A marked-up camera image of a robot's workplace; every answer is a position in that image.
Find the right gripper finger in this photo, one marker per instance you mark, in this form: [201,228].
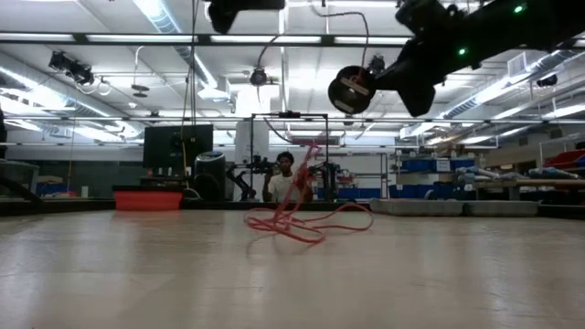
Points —
[420,23]
[413,96]

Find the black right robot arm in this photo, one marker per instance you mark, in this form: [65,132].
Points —
[525,27]

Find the blue storage bin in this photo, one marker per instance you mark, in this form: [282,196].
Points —
[418,165]
[462,163]

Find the grey tool kit case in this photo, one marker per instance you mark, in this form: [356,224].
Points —
[416,208]

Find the background robot station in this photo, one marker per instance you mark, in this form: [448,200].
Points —
[289,114]

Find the black monitor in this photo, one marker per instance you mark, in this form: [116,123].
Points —
[178,146]

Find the wooden workbench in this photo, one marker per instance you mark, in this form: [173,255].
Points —
[530,183]

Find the person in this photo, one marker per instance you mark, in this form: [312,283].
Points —
[281,185]

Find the black ceiling-mounted device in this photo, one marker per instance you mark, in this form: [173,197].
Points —
[71,68]

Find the red plastic crate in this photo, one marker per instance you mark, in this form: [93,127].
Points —
[566,160]

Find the red plastic bin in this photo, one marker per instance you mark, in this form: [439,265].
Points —
[146,201]

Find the black overhead camera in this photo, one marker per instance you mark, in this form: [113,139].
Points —
[258,77]

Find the black aluminium table frame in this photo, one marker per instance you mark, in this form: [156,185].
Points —
[68,206]

